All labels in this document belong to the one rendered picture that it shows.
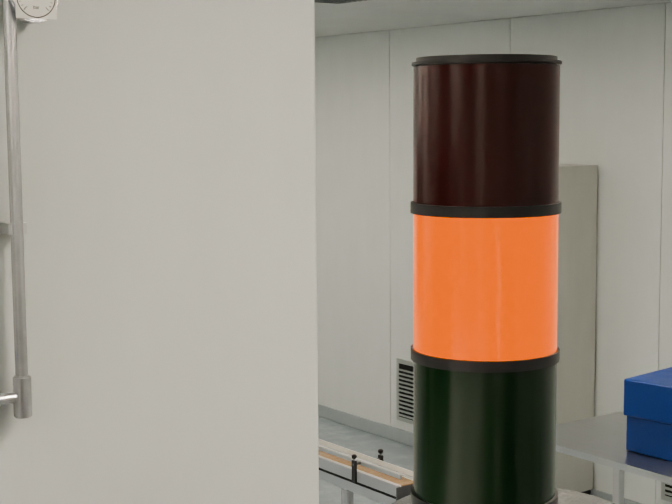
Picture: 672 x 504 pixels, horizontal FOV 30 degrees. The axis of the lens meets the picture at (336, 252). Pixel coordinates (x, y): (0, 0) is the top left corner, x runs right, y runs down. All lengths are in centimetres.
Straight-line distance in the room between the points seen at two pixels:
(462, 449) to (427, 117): 11
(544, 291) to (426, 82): 8
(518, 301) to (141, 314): 157
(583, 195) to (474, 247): 704
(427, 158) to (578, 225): 702
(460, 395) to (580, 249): 704
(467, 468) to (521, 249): 7
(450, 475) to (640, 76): 695
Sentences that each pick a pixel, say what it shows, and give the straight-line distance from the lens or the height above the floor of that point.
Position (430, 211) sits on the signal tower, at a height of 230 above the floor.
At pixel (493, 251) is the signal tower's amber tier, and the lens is 40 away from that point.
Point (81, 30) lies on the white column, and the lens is 190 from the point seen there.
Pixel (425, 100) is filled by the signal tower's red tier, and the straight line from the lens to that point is 41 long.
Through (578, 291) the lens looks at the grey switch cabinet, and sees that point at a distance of 747.
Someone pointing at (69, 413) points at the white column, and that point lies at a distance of 193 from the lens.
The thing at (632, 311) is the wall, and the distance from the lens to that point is 744.
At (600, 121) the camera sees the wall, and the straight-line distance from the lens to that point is 753.
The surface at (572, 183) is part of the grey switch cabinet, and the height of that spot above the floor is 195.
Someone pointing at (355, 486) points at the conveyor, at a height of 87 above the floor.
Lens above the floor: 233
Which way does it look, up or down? 6 degrees down
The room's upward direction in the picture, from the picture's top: straight up
